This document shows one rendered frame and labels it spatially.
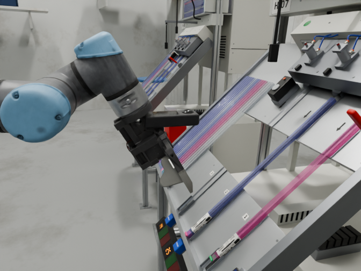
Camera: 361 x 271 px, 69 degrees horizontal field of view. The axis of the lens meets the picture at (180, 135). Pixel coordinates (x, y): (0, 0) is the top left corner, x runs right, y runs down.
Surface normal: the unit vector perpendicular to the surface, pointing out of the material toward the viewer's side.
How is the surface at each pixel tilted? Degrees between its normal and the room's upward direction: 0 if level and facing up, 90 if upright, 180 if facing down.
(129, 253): 0
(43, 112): 90
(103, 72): 95
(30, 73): 90
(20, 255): 0
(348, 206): 90
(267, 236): 44
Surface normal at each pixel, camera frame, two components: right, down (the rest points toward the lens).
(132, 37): 0.47, 0.30
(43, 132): 0.18, 0.30
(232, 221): -0.65, -0.64
